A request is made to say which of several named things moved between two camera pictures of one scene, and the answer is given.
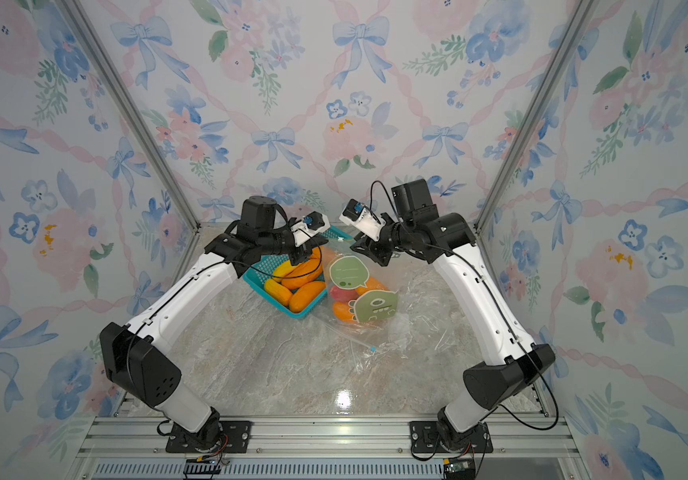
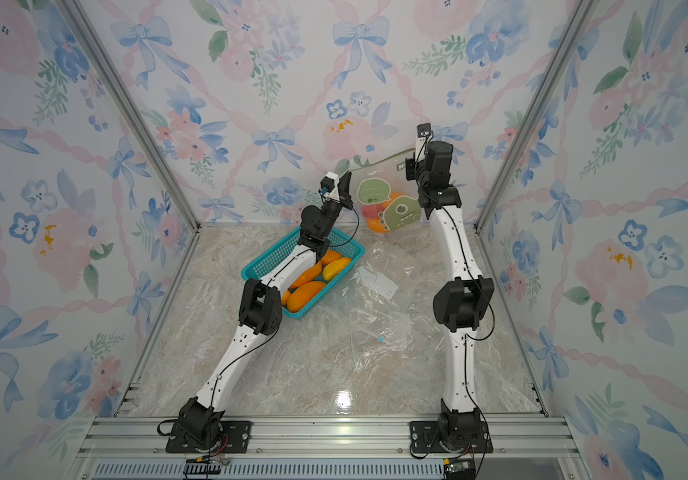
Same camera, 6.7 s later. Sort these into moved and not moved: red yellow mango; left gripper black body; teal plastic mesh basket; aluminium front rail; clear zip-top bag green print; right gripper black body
Moved: right gripper black body; left gripper black body; red yellow mango; clear zip-top bag green print
Not moved: aluminium front rail; teal plastic mesh basket
